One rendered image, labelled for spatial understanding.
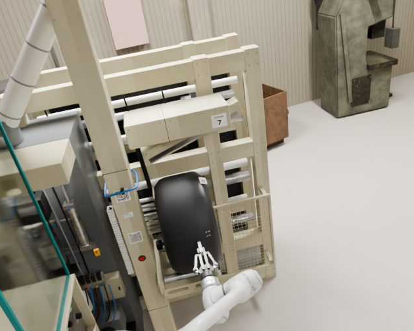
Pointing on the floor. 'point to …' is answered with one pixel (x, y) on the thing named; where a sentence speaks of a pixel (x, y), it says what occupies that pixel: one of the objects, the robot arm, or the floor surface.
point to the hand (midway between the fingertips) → (200, 248)
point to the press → (354, 54)
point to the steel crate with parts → (274, 114)
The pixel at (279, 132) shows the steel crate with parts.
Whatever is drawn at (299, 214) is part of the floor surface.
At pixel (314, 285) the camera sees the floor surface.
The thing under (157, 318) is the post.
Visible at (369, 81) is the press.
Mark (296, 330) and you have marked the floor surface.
